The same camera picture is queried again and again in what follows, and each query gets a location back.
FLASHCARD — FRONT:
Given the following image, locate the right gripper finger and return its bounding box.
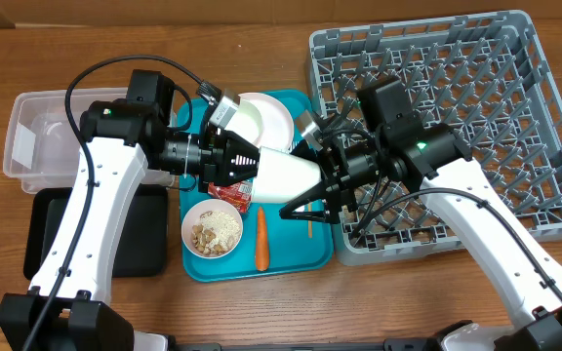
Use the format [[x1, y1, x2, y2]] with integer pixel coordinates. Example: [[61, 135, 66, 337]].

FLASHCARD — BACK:
[[279, 182, 327, 221], [304, 202, 341, 224]]

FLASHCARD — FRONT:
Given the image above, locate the red snack wrapper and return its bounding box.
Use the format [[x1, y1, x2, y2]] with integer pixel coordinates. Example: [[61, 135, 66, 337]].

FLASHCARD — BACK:
[[208, 180, 253, 214]]

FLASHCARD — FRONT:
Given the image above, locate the white plastic cup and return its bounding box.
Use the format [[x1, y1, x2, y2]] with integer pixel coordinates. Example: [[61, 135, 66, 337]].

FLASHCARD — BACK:
[[252, 147, 321, 204]]

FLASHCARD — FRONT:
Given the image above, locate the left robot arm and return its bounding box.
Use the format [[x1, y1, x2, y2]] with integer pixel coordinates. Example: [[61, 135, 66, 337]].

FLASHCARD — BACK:
[[0, 70, 260, 350]]

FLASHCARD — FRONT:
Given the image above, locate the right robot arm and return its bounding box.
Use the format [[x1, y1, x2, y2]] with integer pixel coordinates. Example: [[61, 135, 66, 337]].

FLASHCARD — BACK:
[[280, 76, 562, 350]]

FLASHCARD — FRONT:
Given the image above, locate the grey dishwasher rack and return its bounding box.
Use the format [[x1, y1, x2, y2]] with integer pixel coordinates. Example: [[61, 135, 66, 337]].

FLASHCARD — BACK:
[[306, 10, 562, 242]]

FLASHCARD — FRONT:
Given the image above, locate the wooden chopstick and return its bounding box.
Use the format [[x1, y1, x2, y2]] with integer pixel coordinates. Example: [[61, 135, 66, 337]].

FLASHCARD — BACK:
[[306, 203, 313, 239]]

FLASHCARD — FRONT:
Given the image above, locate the small white plate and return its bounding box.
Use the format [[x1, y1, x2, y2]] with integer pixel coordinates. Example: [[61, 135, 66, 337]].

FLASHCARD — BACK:
[[225, 99, 263, 147]]

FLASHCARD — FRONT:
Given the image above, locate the large white plate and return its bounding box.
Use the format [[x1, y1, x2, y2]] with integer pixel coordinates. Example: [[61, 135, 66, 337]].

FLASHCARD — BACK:
[[239, 93, 295, 151]]

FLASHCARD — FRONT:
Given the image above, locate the bowl with nuts and crumbs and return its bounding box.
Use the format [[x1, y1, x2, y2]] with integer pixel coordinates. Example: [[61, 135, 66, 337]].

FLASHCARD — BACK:
[[181, 199, 243, 259]]

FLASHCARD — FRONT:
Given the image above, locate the teal serving tray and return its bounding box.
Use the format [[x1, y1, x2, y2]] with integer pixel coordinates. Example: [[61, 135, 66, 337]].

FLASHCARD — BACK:
[[180, 90, 334, 283]]

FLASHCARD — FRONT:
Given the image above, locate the orange carrot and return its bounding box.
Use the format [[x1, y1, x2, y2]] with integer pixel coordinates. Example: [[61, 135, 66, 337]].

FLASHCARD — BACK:
[[255, 207, 270, 271]]

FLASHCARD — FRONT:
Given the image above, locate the black plastic tray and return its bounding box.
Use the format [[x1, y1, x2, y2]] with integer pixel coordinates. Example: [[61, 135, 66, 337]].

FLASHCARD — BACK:
[[23, 185, 168, 279]]

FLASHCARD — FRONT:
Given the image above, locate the clear plastic storage bin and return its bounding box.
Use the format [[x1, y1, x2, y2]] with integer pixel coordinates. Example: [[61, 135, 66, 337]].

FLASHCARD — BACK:
[[2, 86, 179, 195]]

